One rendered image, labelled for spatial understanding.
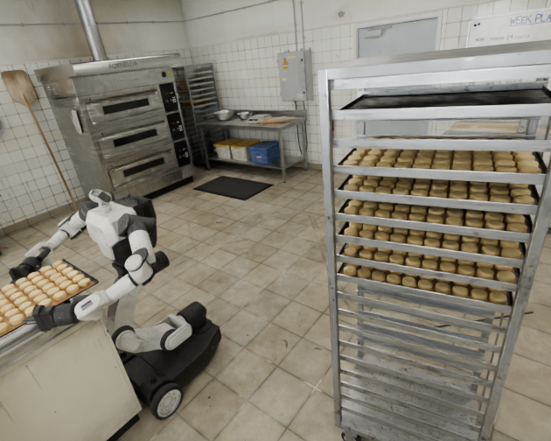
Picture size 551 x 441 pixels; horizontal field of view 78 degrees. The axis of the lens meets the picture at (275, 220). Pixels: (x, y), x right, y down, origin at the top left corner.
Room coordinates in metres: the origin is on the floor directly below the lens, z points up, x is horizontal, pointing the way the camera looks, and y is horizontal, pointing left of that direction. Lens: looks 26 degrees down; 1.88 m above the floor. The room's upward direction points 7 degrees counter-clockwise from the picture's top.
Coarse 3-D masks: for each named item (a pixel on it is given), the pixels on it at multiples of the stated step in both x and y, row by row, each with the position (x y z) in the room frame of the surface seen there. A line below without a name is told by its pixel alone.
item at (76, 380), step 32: (96, 320) 1.33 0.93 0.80; (32, 352) 1.13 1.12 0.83; (64, 352) 1.20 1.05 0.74; (96, 352) 1.29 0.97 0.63; (0, 384) 1.02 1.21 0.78; (32, 384) 1.08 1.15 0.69; (64, 384) 1.16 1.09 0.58; (96, 384) 1.24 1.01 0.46; (128, 384) 1.34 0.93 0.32; (0, 416) 0.98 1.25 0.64; (32, 416) 1.04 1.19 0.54; (64, 416) 1.11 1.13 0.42; (96, 416) 1.19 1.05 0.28; (128, 416) 1.29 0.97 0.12
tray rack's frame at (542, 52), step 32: (352, 64) 1.16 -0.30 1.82; (384, 64) 1.00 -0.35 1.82; (416, 64) 0.96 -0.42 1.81; (448, 64) 0.92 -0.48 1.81; (480, 64) 0.89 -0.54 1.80; (512, 64) 0.85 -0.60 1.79; (544, 192) 0.79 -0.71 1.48; (544, 224) 0.78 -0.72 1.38; (512, 320) 0.79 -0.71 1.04; (512, 352) 0.78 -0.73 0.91; (416, 384) 1.25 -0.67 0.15; (448, 384) 1.23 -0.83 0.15; (352, 416) 1.11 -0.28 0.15; (384, 416) 1.09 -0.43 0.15; (416, 416) 1.07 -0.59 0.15
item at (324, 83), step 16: (320, 80) 1.09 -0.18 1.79; (320, 96) 1.09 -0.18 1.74; (320, 112) 1.09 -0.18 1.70; (320, 128) 1.10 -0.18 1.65; (336, 256) 1.10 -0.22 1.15; (336, 272) 1.10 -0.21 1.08; (336, 288) 1.09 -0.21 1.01; (336, 304) 1.09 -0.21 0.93; (336, 320) 1.08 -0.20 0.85; (336, 336) 1.08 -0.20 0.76; (336, 352) 1.08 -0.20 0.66; (336, 368) 1.09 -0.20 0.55; (336, 384) 1.09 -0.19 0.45; (336, 400) 1.09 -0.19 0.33; (336, 416) 1.09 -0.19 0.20
